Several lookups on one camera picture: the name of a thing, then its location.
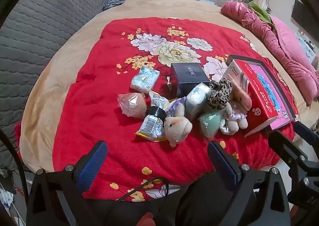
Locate dark tray with pink lining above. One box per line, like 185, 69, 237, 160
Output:
225, 54, 297, 137

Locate white floral scrunchie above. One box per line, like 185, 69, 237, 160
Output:
219, 114, 231, 134

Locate small beige plush bear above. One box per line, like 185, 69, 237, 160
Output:
223, 103, 249, 134

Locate leopard print scrunchie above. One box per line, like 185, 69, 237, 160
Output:
208, 79, 233, 110

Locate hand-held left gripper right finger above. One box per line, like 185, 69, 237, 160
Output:
207, 141, 292, 226

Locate beige bed sheet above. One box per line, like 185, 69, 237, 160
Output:
19, 0, 309, 174

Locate black wall television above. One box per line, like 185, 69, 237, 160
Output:
291, 0, 319, 42

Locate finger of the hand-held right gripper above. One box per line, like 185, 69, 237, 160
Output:
267, 130, 312, 179
293, 121, 319, 152

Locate red and white box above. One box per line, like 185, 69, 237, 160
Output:
222, 58, 280, 129

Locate pink quilt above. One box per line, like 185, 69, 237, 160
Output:
221, 0, 319, 107

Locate red floral blanket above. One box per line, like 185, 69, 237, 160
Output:
15, 17, 303, 203

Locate black cable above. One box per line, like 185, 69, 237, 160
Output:
116, 177, 170, 219
0, 128, 28, 192

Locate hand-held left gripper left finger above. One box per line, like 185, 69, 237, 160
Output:
26, 141, 108, 226

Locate white dresser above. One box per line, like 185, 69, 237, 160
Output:
295, 32, 319, 67

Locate floral tissue pack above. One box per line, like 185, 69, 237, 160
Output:
186, 83, 212, 120
130, 66, 160, 92

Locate brown sponge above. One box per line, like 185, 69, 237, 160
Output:
117, 92, 147, 118

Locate green sponge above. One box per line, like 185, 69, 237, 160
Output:
198, 110, 226, 138

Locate dark blue box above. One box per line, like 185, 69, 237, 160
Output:
171, 62, 211, 98

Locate person's black pants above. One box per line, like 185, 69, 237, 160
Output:
82, 174, 250, 226

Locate green cloth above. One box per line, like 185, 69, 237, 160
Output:
247, 0, 272, 26

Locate pink soft cloth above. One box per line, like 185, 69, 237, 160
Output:
230, 80, 253, 111

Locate white plush toy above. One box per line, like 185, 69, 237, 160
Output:
163, 103, 193, 147

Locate purple wrapped packet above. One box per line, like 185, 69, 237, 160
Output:
166, 96, 187, 115

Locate yellow snack packet bundle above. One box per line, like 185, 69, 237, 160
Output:
135, 90, 172, 142

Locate blue speckled cloth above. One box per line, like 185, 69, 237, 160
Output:
103, 0, 125, 11

